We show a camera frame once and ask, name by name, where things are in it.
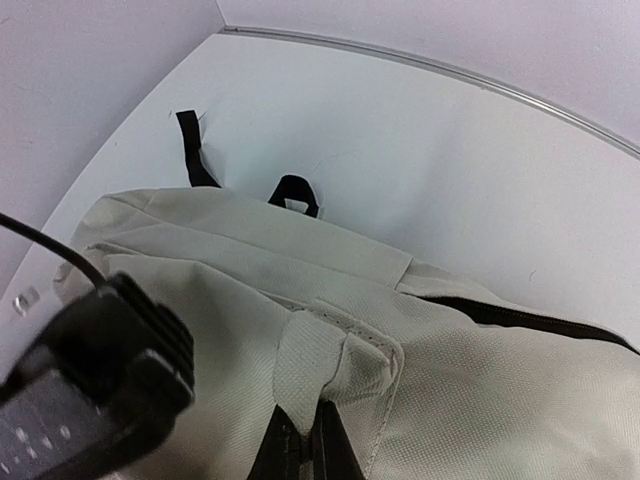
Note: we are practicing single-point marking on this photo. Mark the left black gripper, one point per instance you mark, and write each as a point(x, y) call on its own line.
point(91, 386)

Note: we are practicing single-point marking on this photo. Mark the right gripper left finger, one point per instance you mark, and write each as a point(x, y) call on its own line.
point(280, 454)

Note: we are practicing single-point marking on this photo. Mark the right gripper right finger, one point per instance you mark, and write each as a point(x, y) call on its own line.
point(328, 448)

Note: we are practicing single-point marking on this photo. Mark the cream canvas backpack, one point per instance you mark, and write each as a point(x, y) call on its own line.
point(434, 377)

